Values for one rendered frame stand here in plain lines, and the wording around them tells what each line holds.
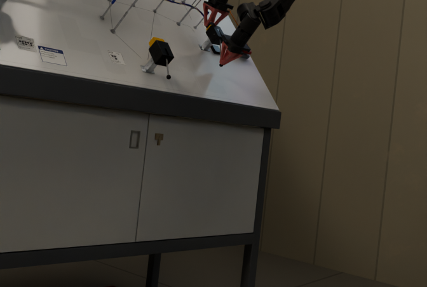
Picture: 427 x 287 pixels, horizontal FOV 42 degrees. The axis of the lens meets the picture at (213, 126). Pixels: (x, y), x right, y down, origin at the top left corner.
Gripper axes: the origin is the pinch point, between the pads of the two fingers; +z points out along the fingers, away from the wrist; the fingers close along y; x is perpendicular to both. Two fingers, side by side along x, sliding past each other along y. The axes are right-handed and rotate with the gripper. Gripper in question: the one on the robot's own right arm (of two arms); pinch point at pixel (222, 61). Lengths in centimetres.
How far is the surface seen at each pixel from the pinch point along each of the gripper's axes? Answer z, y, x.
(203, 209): 37, 8, 36
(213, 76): 4.6, 3.3, 2.9
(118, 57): 4.4, 43.6, 0.9
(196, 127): 15.8, 13.9, 17.4
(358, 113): 30, -162, -18
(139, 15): 0.9, 25.7, -20.6
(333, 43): 11, -162, -63
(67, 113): 16, 62, 15
